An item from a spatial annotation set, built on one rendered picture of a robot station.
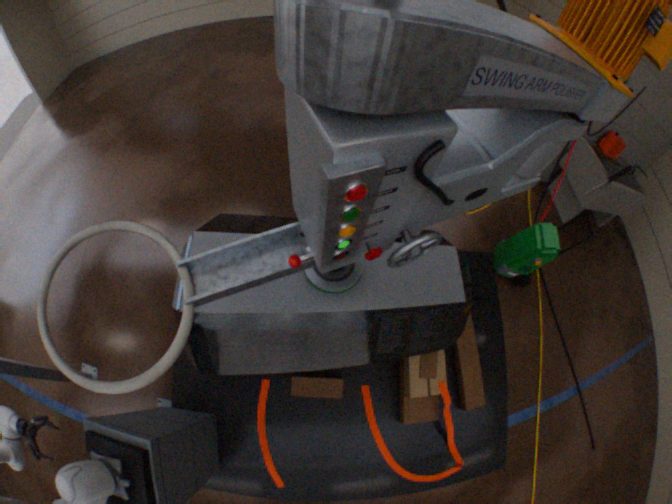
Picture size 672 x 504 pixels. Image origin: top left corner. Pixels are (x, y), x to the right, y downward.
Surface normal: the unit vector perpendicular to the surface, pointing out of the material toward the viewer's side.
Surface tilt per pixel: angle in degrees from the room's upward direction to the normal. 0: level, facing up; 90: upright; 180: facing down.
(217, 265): 1
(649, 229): 90
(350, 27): 90
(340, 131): 0
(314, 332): 45
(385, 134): 22
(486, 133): 40
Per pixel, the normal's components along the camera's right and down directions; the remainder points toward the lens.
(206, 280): 0.11, -0.42
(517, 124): -0.52, -0.11
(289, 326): 0.10, 0.36
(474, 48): 0.39, 0.85
